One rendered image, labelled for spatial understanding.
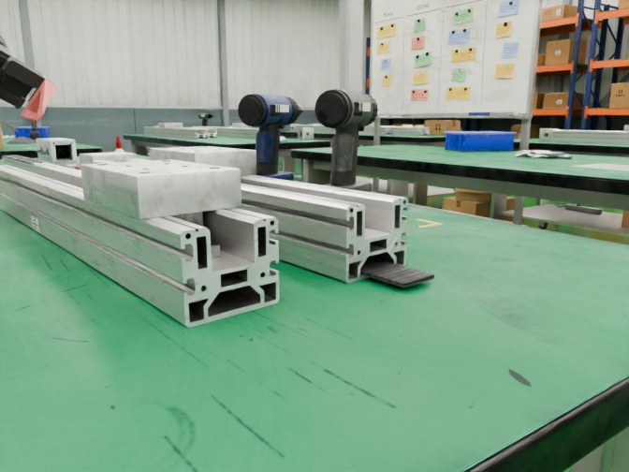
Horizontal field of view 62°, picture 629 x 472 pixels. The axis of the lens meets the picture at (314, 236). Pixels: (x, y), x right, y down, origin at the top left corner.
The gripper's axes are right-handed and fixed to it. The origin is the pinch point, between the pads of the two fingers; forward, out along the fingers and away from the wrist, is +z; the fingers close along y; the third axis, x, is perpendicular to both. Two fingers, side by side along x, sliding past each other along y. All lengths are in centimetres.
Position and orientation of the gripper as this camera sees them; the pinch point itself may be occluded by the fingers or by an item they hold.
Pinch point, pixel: (5, 96)
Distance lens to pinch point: 84.9
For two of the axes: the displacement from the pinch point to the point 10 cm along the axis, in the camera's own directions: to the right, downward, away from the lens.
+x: -6.5, 7.5, 1.5
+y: 5.6, 3.3, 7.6
